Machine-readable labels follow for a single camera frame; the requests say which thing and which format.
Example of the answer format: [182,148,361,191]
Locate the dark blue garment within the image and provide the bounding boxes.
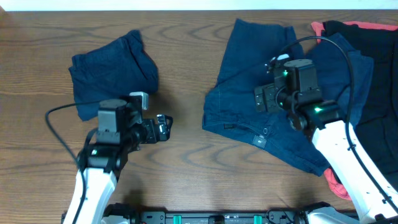
[68,30,159,121]

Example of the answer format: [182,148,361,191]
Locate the dark blue denim shorts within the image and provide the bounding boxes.
[202,19,374,176]

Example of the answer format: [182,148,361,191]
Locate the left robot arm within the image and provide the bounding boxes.
[62,96,173,224]

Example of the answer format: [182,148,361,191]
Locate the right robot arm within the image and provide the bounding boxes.
[254,55,397,223]

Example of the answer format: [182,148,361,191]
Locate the coral red garment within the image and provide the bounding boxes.
[310,21,398,200]

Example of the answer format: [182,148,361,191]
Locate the black garment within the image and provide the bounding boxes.
[323,21,397,188]

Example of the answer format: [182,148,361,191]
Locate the left black cable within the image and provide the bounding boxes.
[45,101,103,224]

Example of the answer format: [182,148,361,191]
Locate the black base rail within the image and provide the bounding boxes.
[60,210,361,224]

